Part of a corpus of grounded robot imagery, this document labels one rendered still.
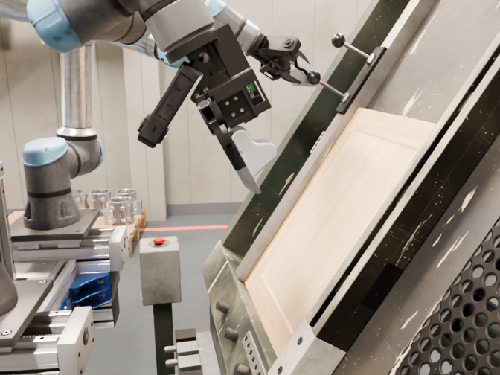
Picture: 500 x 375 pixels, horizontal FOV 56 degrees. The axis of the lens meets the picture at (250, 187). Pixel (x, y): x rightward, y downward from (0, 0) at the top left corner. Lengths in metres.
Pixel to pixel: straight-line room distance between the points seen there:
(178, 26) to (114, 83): 4.04
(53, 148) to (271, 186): 0.65
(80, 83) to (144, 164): 3.09
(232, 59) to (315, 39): 4.09
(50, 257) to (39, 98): 3.43
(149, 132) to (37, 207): 0.84
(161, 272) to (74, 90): 0.59
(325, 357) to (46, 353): 0.49
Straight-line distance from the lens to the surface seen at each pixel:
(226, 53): 0.59
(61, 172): 1.38
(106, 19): 0.61
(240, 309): 1.19
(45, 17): 0.62
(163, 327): 1.60
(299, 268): 1.10
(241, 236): 1.53
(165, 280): 1.49
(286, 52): 1.22
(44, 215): 1.39
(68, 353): 0.95
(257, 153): 0.60
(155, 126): 0.59
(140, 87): 4.41
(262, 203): 1.51
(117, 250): 1.38
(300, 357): 0.86
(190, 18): 0.57
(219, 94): 0.57
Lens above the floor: 1.48
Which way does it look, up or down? 15 degrees down
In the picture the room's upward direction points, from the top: straight up
